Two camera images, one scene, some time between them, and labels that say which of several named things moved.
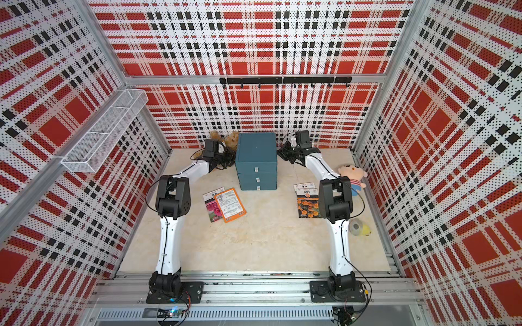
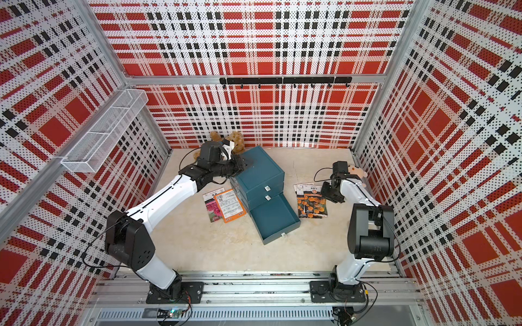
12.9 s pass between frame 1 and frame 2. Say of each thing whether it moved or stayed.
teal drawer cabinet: moved
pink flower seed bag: stayed
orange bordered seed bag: stayed
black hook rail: stayed
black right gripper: moved
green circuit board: stayed
